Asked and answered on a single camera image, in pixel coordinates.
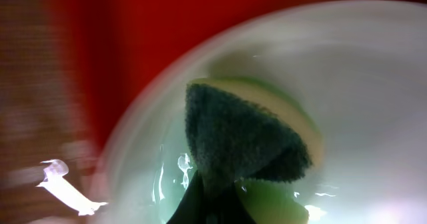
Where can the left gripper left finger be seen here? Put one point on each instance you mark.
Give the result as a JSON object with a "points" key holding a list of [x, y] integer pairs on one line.
{"points": [[191, 209]]}

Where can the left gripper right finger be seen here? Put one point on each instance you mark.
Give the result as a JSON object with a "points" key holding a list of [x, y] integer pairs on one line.
{"points": [[228, 209]]}

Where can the green yellow scrub sponge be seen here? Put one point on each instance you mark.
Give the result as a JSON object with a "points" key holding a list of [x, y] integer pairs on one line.
{"points": [[245, 132]]}

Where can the cream white plate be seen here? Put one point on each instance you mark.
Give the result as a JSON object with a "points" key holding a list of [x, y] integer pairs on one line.
{"points": [[358, 68]]}

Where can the red plastic tray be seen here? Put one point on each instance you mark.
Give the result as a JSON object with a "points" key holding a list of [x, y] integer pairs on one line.
{"points": [[114, 48]]}

